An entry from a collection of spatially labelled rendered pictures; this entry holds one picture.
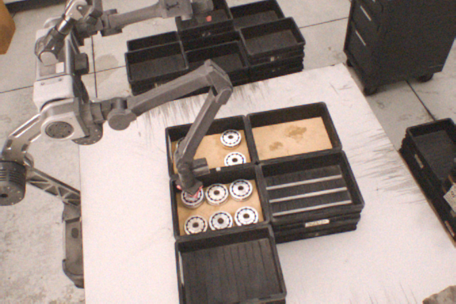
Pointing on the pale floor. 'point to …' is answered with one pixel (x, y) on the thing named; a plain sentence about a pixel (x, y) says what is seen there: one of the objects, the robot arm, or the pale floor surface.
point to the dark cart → (400, 25)
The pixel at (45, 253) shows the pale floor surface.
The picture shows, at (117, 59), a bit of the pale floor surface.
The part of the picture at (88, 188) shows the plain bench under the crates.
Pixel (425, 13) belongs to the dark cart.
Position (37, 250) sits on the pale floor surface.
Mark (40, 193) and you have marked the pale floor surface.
